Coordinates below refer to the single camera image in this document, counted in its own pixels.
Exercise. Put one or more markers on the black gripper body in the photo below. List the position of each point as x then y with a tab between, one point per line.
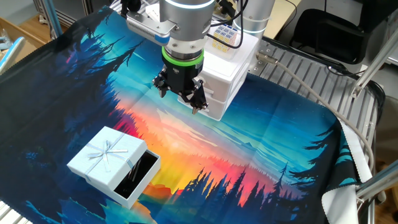
182	76

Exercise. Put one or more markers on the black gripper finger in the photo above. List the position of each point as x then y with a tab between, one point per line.
197	99
161	82

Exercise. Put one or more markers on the light blue ribboned box casing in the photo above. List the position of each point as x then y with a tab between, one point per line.
105	155

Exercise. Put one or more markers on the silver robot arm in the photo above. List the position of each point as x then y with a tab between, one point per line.
186	18

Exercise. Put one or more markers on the brown cardboard box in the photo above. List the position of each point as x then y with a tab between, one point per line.
28	34

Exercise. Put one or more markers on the white drawer with black knob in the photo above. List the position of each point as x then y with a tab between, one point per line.
214	109

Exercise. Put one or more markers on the white plastic drawer cabinet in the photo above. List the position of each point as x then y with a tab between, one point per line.
230	68

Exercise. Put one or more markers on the white puzzle cube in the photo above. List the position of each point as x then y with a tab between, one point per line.
224	39

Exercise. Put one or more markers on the clear plastic cube case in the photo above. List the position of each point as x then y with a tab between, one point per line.
237	51

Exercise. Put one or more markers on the colourful forest sunset tablecloth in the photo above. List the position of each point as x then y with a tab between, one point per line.
248	149

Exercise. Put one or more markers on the black pen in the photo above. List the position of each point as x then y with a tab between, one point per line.
134	172

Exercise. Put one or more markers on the beige wooden desk board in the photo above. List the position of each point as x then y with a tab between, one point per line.
280	18

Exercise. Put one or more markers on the black office chair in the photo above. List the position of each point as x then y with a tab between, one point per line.
329	37

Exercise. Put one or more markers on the blue rimmed plastic object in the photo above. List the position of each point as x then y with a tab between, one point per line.
11	54

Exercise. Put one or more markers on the slanted aluminium profile bar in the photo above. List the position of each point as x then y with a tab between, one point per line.
373	63

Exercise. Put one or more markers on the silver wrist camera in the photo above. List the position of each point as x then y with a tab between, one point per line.
149	28

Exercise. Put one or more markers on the aluminium frame rack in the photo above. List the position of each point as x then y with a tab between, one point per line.
71	9

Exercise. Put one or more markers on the aluminium frame bar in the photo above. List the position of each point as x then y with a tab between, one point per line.
377	183

